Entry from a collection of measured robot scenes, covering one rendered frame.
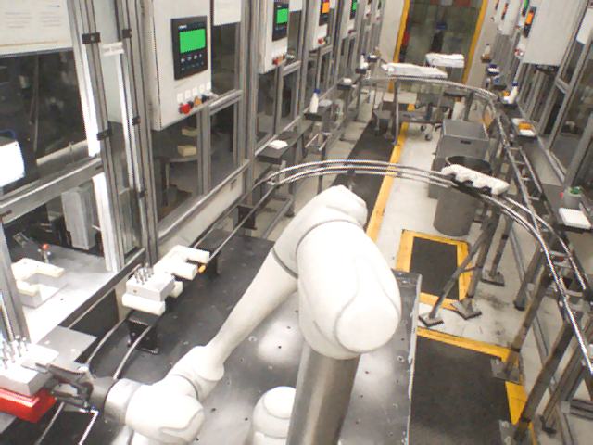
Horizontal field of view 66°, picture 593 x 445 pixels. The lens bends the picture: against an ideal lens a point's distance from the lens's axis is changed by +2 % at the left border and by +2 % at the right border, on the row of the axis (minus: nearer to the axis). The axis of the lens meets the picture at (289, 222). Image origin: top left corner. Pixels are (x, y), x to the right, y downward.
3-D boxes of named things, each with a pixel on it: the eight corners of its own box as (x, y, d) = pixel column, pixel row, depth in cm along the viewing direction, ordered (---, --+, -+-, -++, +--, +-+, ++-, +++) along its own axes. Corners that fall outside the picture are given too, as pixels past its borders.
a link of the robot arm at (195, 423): (119, 440, 98) (153, 407, 111) (184, 464, 95) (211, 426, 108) (125, 396, 96) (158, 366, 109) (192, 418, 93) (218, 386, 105)
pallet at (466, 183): (438, 182, 287) (442, 167, 282) (450, 177, 295) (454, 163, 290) (493, 204, 263) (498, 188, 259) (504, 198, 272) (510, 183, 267)
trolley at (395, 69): (372, 137, 621) (385, 64, 574) (366, 125, 670) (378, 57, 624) (435, 142, 625) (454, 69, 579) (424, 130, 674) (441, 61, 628)
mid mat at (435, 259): (474, 316, 297) (475, 314, 297) (390, 295, 310) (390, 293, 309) (468, 243, 382) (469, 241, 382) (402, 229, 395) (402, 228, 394)
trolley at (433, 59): (454, 125, 706) (472, 59, 660) (416, 120, 712) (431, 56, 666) (447, 111, 780) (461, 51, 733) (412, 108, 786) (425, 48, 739)
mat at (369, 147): (363, 285, 317) (363, 284, 317) (284, 266, 331) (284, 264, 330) (414, 104, 813) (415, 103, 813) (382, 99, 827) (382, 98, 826)
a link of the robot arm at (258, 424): (301, 425, 131) (309, 369, 120) (317, 489, 115) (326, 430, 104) (245, 431, 127) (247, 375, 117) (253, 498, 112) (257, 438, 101)
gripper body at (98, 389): (126, 397, 109) (92, 386, 111) (122, 372, 105) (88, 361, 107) (105, 424, 103) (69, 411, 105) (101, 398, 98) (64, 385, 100)
